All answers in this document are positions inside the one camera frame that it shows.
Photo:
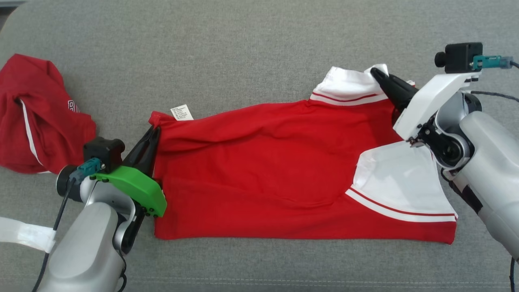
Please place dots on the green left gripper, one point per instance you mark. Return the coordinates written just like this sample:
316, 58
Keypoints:
142, 190

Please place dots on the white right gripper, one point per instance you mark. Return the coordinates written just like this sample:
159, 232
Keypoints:
429, 103

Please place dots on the red shorts with white stripe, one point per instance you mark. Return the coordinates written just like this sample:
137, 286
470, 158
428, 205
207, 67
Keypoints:
52, 121

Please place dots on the red shirt with white sleeves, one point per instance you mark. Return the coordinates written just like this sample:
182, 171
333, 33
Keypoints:
263, 170

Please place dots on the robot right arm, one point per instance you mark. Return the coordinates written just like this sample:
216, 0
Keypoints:
490, 162

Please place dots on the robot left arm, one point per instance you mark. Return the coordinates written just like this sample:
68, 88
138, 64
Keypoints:
85, 247

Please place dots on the white tape label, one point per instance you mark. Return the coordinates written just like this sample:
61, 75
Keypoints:
24, 234

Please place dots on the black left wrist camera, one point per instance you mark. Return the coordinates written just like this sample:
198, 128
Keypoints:
103, 153

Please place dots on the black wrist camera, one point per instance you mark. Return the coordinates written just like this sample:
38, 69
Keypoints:
462, 56
103, 153

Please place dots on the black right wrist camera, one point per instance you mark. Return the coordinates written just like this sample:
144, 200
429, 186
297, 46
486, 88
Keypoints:
462, 56

